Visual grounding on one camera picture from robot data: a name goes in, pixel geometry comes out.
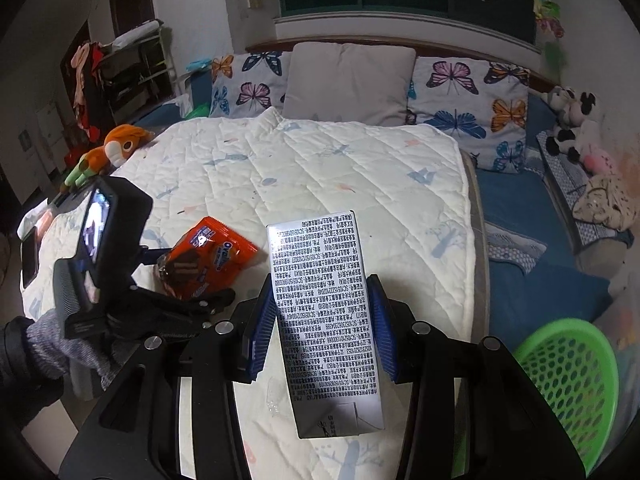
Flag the hanging clothes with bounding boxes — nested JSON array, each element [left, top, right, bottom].
[[70, 42, 106, 143]]

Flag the flower wall decoration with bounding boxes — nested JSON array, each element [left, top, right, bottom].
[[532, 0, 566, 68]]

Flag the orange plush toy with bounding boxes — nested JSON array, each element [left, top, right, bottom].
[[60, 125, 156, 193]]

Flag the white cabinet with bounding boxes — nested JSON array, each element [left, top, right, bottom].
[[17, 102, 63, 171]]

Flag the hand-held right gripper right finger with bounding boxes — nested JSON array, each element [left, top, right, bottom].
[[367, 274, 596, 480]]

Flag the metal shelf rack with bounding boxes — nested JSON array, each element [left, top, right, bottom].
[[97, 20, 178, 121]]

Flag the black tablet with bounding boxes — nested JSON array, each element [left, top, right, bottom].
[[21, 232, 40, 286]]

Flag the blue patterned cloth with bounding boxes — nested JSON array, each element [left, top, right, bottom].
[[487, 225, 548, 273]]

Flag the grey pillow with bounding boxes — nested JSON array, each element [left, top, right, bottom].
[[282, 42, 417, 126]]

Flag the person's left hand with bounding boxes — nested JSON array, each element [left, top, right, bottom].
[[25, 307, 133, 392]]

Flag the black and white plush toy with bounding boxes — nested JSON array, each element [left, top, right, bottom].
[[545, 86, 598, 156]]

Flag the wooden headboard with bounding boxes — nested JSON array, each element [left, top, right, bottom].
[[245, 37, 561, 96]]

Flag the green mesh basket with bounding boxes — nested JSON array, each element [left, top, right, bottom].
[[515, 321, 633, 480]]

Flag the blue checked cloth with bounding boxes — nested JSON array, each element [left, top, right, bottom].
[[537, 130, 631, 256]]

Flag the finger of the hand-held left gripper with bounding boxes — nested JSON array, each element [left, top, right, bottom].
[[132, 245, 175, 267], [107, 287, 236, 336]]

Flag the blue box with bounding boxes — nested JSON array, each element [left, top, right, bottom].
[[190, 70, 213, 111]]

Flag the white quilted blanket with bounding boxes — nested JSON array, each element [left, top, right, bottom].
[[20, 107, 483, 480]]

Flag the white and blue carton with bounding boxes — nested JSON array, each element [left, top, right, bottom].
[[266, 210, 386, 440]]

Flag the spotted cream cloth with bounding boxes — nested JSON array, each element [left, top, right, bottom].
[[572, 172, 636, 231]]

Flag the pink plush toy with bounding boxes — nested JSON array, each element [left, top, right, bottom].
[[580, 145, 621, 176]]

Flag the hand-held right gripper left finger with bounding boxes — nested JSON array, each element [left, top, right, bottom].
[[59, 287, 278, 480]]

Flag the butterfly print pillow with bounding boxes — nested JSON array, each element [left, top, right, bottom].
[[207, 50, 293, 118], [406, 56, 531, 173]]

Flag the orange snack packet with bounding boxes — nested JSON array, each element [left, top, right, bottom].
[[156, 216, 261, 301]]

